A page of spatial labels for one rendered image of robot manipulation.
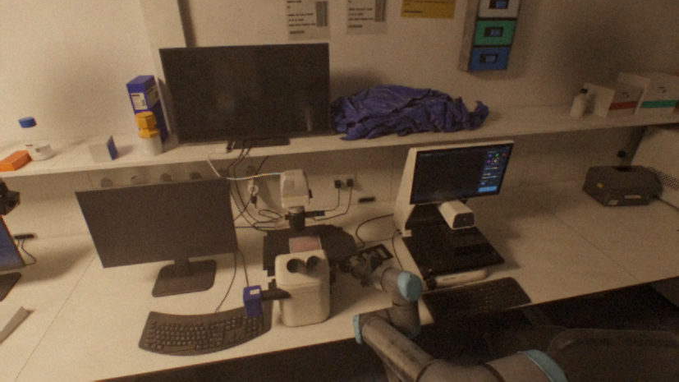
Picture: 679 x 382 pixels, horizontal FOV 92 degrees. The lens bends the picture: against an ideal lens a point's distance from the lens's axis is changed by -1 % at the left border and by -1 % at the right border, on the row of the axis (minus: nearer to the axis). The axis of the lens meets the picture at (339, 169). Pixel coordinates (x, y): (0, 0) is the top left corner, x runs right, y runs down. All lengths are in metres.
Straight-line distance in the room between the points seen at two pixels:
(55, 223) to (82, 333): 0.77
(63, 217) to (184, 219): 0.94
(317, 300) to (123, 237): 0.79
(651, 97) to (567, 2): 0.75
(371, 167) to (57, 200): 1.66
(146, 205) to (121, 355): 0.54
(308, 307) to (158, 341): 0.57
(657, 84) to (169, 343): 2.78
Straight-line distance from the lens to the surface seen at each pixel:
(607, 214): 2.52
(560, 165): 2.66
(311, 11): 1.80
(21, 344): 1.82
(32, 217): 2.33
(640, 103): 2.65
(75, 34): 1.99
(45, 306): 1.93
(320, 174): 1.90
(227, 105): 1.61
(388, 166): 1.98
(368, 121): 1.60
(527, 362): 0.77
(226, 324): 1.48
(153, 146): 1.67
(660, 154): 2.86
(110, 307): 1.76
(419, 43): 1.97
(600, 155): 2.87
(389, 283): 1.22
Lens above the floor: 1.89
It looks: 28 degrees down
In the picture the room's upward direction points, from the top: straight up
